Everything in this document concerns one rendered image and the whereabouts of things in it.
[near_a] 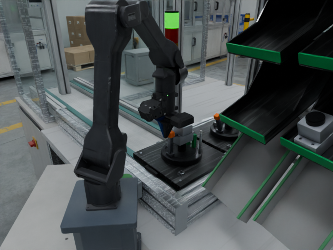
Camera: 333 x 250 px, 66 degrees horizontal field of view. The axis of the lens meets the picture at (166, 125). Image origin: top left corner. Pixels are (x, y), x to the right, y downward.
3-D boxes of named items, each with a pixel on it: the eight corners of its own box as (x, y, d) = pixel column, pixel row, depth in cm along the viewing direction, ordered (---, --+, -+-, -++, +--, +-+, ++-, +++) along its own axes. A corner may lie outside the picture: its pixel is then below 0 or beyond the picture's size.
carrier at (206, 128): (233, 160, 89) (238, 127, 84) (185, 135, 106) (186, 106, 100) (270, 138, 104) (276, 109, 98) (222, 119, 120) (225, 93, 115)
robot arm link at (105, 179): (108, 191, 49) (104, 163, 47) (72, 179, 53) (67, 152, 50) (127, 173, 55) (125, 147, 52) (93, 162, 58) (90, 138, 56)
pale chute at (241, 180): (246, 223, 59) (238, 218, 56) (209, 191, 69) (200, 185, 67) (319, 126, 60) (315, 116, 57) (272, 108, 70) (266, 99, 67)
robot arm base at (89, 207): (84, 211, 53) (81, 187, 50) (90, 190, 59) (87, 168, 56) (119, 209, 53) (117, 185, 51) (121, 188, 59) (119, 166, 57)
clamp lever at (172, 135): (169, 155, 83) (170, 133, 80) (165, 152, 85) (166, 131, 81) (178, 151, 85) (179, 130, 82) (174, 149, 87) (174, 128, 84)
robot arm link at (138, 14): (121, 19, 43) (139, -34, 45) (82, 18, 46) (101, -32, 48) (174, 88, 69) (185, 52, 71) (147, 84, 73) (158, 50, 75)
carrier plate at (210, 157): (179, 192, 74) (180, 186, 74) (133, 157, 91) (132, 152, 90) (231, 161, 89) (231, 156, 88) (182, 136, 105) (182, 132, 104)
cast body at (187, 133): (179, 146, 83) (180, 126, 80) (170, 141, 86) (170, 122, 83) (197, 138, 88) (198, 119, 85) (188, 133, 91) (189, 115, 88)
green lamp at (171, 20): (171, 29, 89) (171, 13, 87) (161, 28, 92) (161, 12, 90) (181, 28, 92) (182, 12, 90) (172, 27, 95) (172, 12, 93)
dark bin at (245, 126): (264, 145, 52) (259, 118, 47) (221, 121, 62) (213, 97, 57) (351, 71, 58) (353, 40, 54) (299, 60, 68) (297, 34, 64)
